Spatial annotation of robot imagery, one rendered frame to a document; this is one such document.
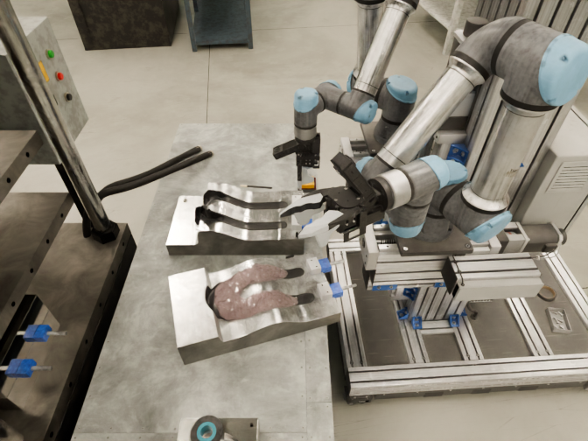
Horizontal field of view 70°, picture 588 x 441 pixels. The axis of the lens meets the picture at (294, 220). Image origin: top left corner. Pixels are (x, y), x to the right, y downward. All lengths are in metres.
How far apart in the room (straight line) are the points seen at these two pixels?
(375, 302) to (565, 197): 0.99
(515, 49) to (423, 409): 1.66
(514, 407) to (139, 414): 1.69
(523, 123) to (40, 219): 1.39
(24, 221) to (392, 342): 1.56
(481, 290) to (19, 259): 1.39
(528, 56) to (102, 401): 1.34
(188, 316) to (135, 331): 0.22
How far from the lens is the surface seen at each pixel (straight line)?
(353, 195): 0.80
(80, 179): 1.58
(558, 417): 2.43
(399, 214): 0.94
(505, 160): 1.07
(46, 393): 1.49
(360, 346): 2.02
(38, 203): 1.64
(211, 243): 1.53
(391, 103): 1.62
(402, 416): 2.17
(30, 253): 1.47
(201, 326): 1.28
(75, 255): 1.77
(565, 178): 1.58
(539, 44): 0.96
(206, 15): 5.76
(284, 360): 1.33
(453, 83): 1.01
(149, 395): 1.35
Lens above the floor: 2.00
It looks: 46 degrees down
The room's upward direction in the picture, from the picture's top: straight up
